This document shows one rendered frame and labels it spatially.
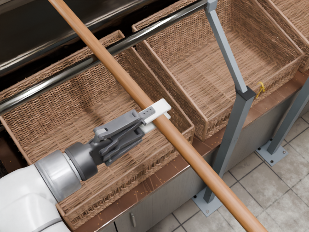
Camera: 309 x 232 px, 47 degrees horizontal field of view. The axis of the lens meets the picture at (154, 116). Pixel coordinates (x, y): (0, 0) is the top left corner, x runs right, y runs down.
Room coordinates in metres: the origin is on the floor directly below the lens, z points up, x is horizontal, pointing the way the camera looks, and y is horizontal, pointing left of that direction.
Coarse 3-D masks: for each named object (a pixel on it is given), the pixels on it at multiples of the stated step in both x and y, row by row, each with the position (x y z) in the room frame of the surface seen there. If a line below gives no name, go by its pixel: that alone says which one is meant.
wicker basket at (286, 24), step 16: (272, 0) 1.50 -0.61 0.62; (288, 0) 1.53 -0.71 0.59; (304, 0) 1.53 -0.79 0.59; (272, 16) 1.24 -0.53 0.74; (288, 16) 1.41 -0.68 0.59; (304, 16) 1.41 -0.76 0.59; (288, 32) 1.16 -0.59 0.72; (304, 32) 1.30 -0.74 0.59; (304, 48) 1.08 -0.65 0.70; (304, 64) 1.06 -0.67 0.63
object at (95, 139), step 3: (99, 129) 0.35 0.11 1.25; (102, 129) 0.35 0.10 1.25; (96, 132) 0.34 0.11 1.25; (99, 132) 0.34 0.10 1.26; (102, 132) 0.34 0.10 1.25; (96, 135) 0.34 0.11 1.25; (96, 138) 0.34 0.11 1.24; (93, 141) 0.34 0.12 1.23; (96, 141) 0.33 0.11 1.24; (99, 141) 0.34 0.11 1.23; (93, 144) 0.33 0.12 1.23
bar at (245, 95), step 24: (216, 0) 0.82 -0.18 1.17; (168, 24) 0.73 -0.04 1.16; (216, 24) 0.79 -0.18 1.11; (120, 48) 0.64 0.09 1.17; (72, 72) 0.56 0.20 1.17; (24, 96) 0.49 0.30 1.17; (240, 96) 0.65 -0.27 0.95; (240, 120) 0.64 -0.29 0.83; (288, 120) 0.93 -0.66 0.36; (264, 144) 0.99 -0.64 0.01; (216, 168) 0.65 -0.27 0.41
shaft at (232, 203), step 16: (48, 0) 0.80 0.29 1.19; (64, 16) 0.72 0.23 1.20; (80, 32) 0.66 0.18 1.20; (96, 48) 0.61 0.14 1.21; (112, 64) 0.55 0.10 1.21; (128, 80) 0.51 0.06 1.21; (144, 96) 0.46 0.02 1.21; (160, 128) 0.39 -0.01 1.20; (176, 128) 0.38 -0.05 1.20; (176, 144) 0.35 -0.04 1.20; (192, 160) 0.31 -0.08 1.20; (208, 176) 0.28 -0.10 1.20; (224, 192) 0.24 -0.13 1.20; (240, 208) 0.21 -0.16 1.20; (240, 224) 0.19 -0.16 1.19; (256, 224) 0.18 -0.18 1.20
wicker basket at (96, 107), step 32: (64, 64) 0.88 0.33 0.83; (128, 64) 0.99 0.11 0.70; (0, 96) 0.73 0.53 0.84; (64, 96) 0.82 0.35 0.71; (96, 96) 0.88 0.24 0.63; (128, 96) 0.91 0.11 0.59; (160, 96) 0.82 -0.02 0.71; (32, 128) 0.71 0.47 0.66; (64, 128) 0.75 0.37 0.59; (192, 128) 0.66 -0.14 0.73; (32, 160) 0.61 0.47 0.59; (128, 160) 0.60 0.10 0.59; (160, 160) 0.58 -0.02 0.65; (96, 192) 0.42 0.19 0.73
